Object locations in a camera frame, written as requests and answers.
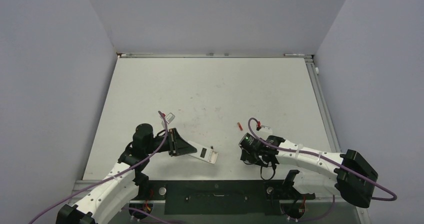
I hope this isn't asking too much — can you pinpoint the red orange battery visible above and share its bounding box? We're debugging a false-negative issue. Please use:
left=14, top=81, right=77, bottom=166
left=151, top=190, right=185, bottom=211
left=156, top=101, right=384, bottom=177
left=237, top=122, right=244, bottom=131

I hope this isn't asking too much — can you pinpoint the white red remote control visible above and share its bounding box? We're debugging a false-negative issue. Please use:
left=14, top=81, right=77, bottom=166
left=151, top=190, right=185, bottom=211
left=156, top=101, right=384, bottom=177
left=188, top=141, right=219, bottom=165

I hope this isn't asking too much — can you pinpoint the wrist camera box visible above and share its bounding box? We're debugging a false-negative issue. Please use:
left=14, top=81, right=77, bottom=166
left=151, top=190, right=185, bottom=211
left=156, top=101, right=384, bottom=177
left=164, top=112, right=176, bottom=124
left=256, top=121, right=273, bottom=139

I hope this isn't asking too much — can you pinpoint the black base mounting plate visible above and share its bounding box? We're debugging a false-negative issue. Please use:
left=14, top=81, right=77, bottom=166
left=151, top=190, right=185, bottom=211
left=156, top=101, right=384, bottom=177
left=130, top=179, right=316, bottom=216

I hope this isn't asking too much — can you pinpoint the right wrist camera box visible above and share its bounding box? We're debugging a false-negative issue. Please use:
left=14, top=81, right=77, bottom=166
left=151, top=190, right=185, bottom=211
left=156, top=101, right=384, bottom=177
left=256, top=121, right=273, bottom=139

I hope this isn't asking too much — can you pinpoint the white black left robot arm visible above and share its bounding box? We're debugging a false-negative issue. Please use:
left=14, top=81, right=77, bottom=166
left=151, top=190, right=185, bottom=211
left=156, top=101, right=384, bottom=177
left=55, top=123, right=197, bottom=224

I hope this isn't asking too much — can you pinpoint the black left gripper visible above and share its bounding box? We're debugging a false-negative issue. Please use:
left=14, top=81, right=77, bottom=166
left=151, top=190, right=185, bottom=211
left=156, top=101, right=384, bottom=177
left=145, top=128, right=197, bottom=157

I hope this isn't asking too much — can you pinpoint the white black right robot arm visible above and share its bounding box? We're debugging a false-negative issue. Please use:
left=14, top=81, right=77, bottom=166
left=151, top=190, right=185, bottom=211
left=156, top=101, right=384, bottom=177
left=238, top=133, right=378, bottom=208

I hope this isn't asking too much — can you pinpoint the aluminium back table rail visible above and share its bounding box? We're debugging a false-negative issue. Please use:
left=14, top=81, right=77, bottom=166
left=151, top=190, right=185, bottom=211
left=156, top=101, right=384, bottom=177
left=117, top=52, right=314, bottom=59

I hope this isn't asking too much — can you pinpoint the aluminium table edge rail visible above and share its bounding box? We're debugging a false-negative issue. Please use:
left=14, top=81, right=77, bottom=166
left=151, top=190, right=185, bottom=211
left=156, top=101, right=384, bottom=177
left=304, top=55, right=341, bottom=152

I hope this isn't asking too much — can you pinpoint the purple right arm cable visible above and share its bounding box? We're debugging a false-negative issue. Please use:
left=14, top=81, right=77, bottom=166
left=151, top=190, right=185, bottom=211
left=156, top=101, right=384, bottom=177
left=248, top=117, right=398, bottom=202

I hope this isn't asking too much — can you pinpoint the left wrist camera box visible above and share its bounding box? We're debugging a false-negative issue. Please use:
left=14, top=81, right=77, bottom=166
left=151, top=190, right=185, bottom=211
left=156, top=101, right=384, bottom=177
left=164, top=112, right=176, bottom=124

